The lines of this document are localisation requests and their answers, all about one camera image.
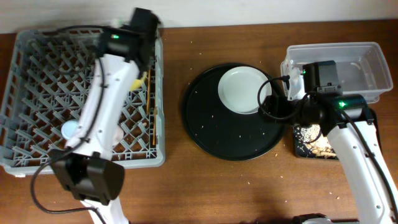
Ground light blue plastic cup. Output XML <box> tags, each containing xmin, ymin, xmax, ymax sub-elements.
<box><xmin>61</xmin><ymin>119</ymin><xmax>78</xmax><ymax>140</ymax></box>

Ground round black tray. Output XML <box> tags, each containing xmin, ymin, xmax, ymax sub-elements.
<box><xmin>181</xmin><ymin>63</ymin><xmax>288</xmax><ymax>161</ymax></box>

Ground yellow bowl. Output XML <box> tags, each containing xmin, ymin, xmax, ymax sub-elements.
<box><xmin>129</xmin><ymin>72</ymin><xmax>148</xmax><ymax>91</ymax></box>

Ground wooden chopstick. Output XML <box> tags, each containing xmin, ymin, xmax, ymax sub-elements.
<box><xmin>152</xmin><ymin>106</ymin><xmax>157</xmax><ymax>146</ymax></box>
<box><xmin>146</xmin><ymin>68</ymin><xmax>151</xmax><ymax>115</ymax></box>

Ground pink plastic cup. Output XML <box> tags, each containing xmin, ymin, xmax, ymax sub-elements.
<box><xmin>112</xmin><ymin>126</ymin><xmax>124</xmax><ymax>147</ymax></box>

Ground white ceramic plate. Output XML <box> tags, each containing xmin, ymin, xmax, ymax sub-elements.
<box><xmin>218</xmin><ymin>66</ymin><xmax>268</xmax><ymax>114</ymax></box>

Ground grey dishwasher rack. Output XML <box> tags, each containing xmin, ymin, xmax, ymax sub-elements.
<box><xmin>1</xmin><ymin>28</ymin><xmax>165</xmax><ymax>177</ymax></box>

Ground black rectangular tray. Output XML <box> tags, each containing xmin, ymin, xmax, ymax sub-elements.
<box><xmin>294</xmin><ymin>124</ymin><xmax>340</xmax><ymax>161</ymax></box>

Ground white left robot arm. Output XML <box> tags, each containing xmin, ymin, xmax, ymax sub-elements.
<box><xmin>48</xmin><ymin>28</ymin><xmax>159</xmax><ymax>223</ymax></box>

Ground clear plastic bin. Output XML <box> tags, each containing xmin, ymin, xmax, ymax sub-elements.
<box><xmin>280</xmin><ymin>42</ymin><xmax>393</xmax><ymax>104</ymax></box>

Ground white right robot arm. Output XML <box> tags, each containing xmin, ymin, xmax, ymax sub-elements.
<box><xmin>257</xmin><ymin>91</ymin><xmax>397</xmax><ymax>223</ymax></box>

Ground food scraps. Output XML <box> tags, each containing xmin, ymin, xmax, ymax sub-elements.
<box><xmin>297</xmin><ymin>124</ymin><xmax>338</xmax><ymax>159</ymax></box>

